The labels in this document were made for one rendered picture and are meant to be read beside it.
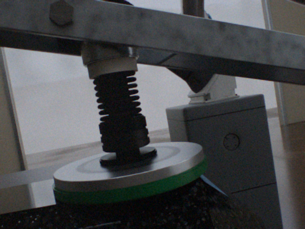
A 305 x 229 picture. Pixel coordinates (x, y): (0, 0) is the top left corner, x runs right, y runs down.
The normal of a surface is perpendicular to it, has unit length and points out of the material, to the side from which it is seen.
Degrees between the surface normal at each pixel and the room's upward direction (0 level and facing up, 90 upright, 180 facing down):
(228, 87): 90
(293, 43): 90
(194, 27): 90
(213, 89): 90
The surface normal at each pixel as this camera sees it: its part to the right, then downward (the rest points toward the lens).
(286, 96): 0.16, 0.04
